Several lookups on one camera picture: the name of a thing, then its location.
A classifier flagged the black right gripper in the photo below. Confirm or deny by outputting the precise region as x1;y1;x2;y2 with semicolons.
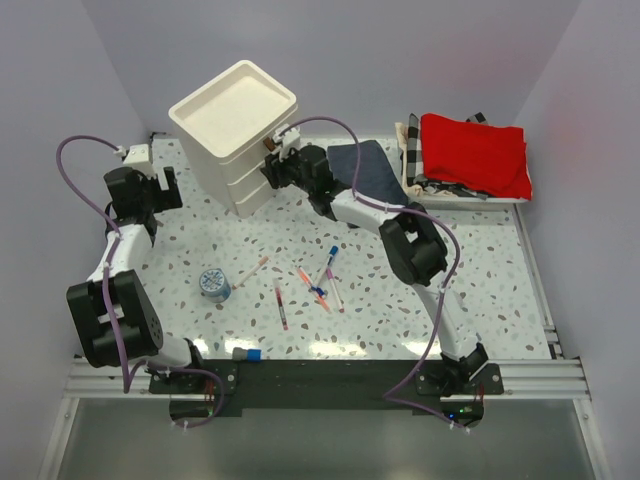
261;144;315;195

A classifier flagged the white cloth basket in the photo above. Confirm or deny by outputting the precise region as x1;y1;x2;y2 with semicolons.
392;121;527;211

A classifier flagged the red pen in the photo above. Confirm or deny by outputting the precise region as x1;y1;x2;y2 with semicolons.
273;278;289;331

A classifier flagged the black white checkered cloth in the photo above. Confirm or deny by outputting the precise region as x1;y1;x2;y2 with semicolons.
402;113;424;186

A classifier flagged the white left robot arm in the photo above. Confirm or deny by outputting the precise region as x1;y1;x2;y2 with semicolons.
66;167;207;392

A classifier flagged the blue patterned tape roll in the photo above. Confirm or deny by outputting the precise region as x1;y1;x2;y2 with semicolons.
198;268;231;303

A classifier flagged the dark blue pencil pouch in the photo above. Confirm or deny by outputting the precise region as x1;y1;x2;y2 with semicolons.
327;140;408;206

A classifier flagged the blue grey glue stick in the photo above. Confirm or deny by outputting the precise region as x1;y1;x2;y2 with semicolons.
232;347;262;363

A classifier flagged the blue-capped white marker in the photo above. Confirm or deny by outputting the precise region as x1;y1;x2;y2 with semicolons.
312;245;339;291

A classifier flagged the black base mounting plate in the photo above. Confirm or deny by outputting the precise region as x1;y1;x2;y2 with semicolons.
148;360;505;420

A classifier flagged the red folded cloth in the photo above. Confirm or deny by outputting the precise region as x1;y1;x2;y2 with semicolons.
420;113;533;201

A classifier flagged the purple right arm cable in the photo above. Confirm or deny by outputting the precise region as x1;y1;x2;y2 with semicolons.
274;116;481;429

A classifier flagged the orange marker pen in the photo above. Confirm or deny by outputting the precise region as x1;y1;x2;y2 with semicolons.
296;266;330;313

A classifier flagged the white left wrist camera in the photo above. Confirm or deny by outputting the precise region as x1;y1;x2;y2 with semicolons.
114;144;156;178

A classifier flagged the cream drawer organizer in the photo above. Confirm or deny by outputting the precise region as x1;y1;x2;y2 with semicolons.
168;60;298;218

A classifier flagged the aluminium frame rail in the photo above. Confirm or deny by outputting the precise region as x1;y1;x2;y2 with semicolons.
40;192;607;479

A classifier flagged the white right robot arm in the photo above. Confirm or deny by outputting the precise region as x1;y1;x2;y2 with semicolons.
261;140;488;393

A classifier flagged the pink-capped white marker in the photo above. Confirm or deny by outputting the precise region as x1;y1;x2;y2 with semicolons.
326;267;345;313

